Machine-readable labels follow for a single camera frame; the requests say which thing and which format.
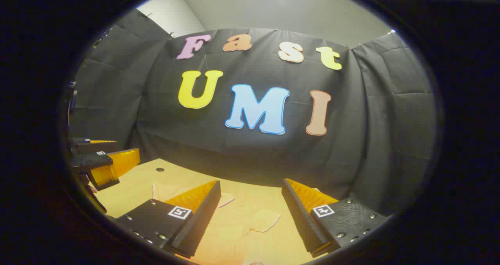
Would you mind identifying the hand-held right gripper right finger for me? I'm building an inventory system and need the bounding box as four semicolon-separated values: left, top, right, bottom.
282;178;387;258

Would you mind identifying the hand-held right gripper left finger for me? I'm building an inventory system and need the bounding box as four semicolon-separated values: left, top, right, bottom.
115;180;221;258

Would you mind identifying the orange T-shirt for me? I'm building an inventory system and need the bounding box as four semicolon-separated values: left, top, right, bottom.
152;182;282;265

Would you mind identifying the black backdrop cloth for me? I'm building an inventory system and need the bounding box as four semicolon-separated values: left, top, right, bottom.
68;9;436;215

